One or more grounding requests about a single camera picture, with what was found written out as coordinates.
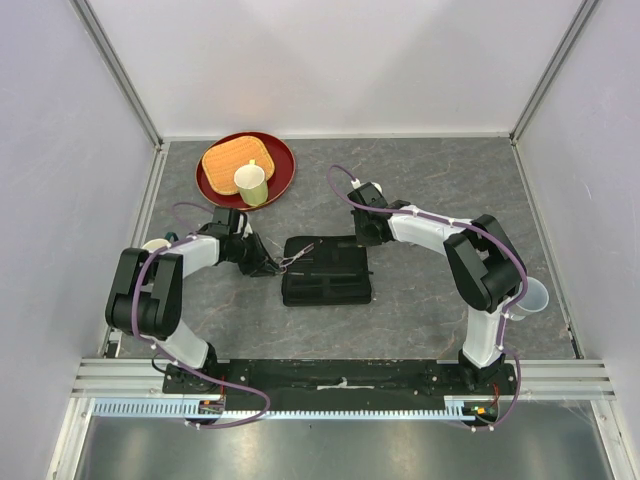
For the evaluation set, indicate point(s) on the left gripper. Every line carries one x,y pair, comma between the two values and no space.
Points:
262,264

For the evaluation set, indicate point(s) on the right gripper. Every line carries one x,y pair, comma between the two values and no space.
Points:
363,240

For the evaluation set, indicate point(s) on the silver scissors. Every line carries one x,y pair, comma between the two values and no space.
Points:
285,262

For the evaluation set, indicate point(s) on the black tool case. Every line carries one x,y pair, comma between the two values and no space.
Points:
332,271

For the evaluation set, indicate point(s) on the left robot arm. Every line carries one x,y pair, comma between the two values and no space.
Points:
145,300

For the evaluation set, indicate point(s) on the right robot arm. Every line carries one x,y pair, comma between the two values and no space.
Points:
487,271

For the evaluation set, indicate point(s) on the pale green cup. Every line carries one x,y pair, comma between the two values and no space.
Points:
251,183

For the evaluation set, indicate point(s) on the red round tray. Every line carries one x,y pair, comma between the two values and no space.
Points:
285,169

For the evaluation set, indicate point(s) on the orange woven mat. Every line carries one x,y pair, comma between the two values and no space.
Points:
221,161

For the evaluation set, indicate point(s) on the dark green mug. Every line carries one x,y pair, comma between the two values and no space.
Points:
163,242

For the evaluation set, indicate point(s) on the clear plastic cup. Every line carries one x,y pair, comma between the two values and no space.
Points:
534,301

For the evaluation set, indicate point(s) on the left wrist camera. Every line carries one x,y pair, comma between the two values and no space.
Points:
244,228

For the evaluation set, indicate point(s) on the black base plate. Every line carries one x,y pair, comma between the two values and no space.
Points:
384,384

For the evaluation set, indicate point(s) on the grey slotted cable duct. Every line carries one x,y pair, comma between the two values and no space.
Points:
195,409

